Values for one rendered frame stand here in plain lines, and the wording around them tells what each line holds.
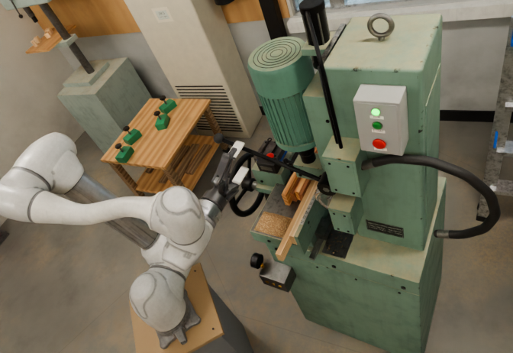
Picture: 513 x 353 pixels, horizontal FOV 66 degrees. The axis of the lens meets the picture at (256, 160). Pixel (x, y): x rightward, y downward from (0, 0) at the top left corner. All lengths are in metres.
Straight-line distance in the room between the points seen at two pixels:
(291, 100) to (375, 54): 0.28
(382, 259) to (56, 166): 1.10
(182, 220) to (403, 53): 0.62
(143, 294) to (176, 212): 0.62
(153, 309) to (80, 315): 1.42
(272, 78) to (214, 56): 1.71
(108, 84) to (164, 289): 2.15
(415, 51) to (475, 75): 1.85
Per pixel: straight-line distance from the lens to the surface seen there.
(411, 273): 1.38
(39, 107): 4.16
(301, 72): 1.08
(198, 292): 1.75
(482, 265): 2.34
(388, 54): 0.93
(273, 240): 1.41
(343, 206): 1.19
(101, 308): 2.84
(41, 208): 1.31
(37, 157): 1.41
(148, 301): 1.52
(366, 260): 1.41
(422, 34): 0.98
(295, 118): 1.15
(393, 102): 0.86
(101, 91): 3.31
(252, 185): 1.68
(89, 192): 1.47
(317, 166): 1.36
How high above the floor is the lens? 2.03
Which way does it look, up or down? 43 degrees down
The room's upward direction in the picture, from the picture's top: 24 degrees counter-clockwise
